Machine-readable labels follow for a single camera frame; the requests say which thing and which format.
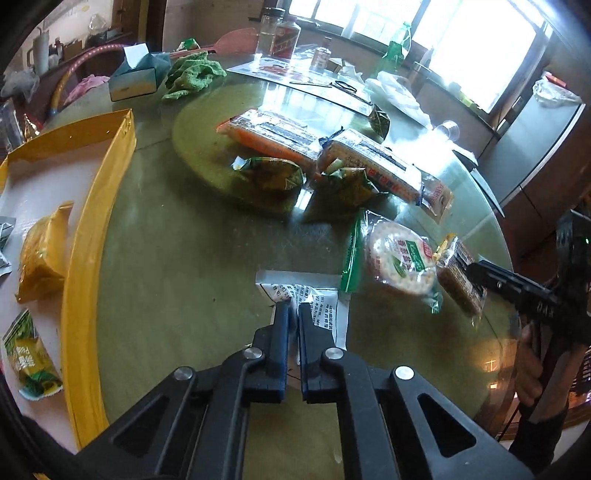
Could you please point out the grey refrigerator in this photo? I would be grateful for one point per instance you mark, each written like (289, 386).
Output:
(526, 146)

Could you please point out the white thermos tumbler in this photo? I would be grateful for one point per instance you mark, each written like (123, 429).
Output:
(40, 52)

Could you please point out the yellow cardboard tray box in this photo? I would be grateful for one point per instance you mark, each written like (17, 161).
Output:
(82, 162)

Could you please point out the green plastic bottle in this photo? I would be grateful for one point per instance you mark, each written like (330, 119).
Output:
(397, 51)

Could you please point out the silver foil snack packet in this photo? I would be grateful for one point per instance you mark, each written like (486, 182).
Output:
(6, 228)

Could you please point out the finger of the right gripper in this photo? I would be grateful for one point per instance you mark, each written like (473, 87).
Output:
(514, 288)

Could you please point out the orange cracker pack upside down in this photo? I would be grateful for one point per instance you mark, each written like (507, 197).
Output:
(274, 135)

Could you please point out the blue edged cracker pack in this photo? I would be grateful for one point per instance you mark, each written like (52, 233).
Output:
(386, 171)

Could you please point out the small glass medicine bottle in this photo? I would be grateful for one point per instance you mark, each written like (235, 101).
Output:
(321, 56)

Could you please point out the person right hand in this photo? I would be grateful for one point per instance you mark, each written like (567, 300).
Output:
(528, 370)

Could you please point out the pink cloth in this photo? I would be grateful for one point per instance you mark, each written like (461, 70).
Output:
(84, 86)

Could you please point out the small green triangular packet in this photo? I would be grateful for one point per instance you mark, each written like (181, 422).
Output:
(379, 121)

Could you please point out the golden gourd ornament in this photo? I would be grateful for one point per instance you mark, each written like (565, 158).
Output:
(32, 128)

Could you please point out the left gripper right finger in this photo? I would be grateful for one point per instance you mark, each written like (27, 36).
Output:
(393, 424)

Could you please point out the clear glass jar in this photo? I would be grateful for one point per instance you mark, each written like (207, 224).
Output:
(269, 22)

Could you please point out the pink hula hoop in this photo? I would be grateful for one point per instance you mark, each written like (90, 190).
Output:
(90, 53)

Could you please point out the liquor bottle red label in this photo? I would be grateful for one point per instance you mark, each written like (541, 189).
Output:
(285, 38)

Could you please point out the green pea snack bag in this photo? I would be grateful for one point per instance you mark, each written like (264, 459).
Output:
(37, 375)

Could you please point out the green yellow snack bag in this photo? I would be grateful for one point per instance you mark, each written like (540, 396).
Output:
(270, 173)

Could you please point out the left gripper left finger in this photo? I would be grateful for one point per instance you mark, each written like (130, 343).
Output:
(193, 424)

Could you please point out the blue tissue box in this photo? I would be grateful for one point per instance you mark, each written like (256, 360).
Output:
(140, 73)

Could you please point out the pink fly swatter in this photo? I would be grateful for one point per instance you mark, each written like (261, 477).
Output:
(236, 42)

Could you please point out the green cloth rag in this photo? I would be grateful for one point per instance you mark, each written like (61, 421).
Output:
(191, 74)

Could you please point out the brown bar snack pack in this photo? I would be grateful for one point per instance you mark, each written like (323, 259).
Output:
(452, 259)

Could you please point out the round rice cracker pack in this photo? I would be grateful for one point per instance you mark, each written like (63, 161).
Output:
(388, 257)

